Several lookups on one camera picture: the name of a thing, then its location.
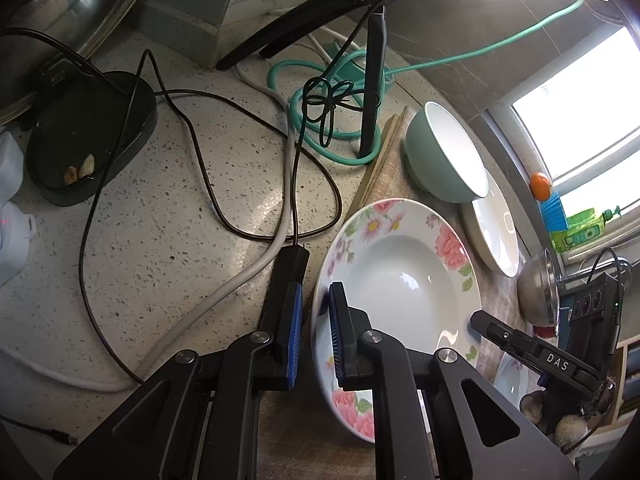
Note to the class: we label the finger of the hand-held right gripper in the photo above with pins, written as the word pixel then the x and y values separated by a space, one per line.
pixel 505 335

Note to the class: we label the mint green bowl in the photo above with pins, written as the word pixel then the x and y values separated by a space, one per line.
pixel 430 170

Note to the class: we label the black oval tray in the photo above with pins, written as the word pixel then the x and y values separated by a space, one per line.
pixel 100 125

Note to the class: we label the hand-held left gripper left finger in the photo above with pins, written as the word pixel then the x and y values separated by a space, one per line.
pixel 292 340

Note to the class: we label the orange tangerine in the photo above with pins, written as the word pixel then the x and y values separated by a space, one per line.
pixel 540 186

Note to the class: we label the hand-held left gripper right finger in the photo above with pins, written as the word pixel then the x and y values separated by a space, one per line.
pixel 339 340

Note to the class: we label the plain white plate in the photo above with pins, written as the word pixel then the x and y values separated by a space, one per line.
pixel 492 230

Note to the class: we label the red steel bowl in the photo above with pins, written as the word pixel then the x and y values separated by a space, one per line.
pixel 535 290

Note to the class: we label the garlic clove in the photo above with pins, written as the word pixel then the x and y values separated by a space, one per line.
pixel 87 165

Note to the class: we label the blue fluted cup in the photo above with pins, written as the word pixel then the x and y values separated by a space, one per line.
pixel 552 215

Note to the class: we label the white window frame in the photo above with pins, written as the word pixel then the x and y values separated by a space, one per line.
pixel 575 110

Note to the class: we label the green dish soap bottle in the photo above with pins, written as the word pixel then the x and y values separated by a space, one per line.
pixel 575 232

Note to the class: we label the small garlic piece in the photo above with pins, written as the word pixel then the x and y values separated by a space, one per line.
pixel 70 174

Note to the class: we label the wooden shelf unit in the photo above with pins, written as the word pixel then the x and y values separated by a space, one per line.
pixel 625 385

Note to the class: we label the black tripod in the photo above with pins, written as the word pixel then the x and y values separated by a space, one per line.
pixel 372 85

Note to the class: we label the floral rimmed white plate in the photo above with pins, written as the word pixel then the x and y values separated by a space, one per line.
pixel 400 270

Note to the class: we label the pink plaid cloth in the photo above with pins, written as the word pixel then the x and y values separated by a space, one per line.
pixel 310 450

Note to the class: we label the white patterned bowl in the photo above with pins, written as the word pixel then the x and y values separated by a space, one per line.
pixel 510 382

